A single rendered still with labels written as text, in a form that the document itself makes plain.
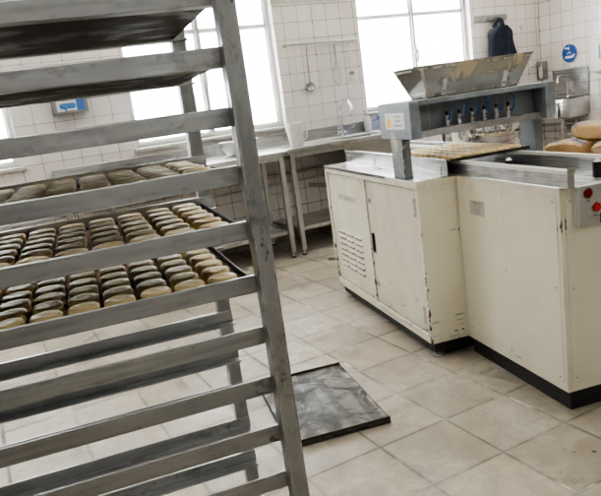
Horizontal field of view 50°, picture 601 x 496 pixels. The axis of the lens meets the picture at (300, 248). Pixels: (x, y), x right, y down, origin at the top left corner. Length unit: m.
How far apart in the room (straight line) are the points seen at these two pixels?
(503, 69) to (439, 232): 0.78
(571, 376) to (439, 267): 0.76
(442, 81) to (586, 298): 1.11
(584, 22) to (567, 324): 5.52
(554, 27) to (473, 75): 4.96
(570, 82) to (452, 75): 4.90
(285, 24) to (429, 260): 3.65
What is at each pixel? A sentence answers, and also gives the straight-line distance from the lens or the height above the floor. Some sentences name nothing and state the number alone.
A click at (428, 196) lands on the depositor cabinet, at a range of 2.86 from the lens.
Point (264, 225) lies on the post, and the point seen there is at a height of 1.06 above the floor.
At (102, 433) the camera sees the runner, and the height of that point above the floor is 0.78.
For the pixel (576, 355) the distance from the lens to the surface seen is 2.54.
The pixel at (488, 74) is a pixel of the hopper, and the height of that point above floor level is 1.25.
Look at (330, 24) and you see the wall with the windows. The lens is 6.35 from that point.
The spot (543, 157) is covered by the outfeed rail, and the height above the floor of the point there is 0.88.
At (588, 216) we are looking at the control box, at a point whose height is 0.73.
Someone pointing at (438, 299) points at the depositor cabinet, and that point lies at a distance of 2.98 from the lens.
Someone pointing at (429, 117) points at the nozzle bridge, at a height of 1.10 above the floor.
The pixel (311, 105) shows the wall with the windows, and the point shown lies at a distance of 6.16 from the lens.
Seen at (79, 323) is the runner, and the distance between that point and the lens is 1.03.
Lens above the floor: 1.24
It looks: 13 degrees down
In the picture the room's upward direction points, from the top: 8 degrees counter-clockwise
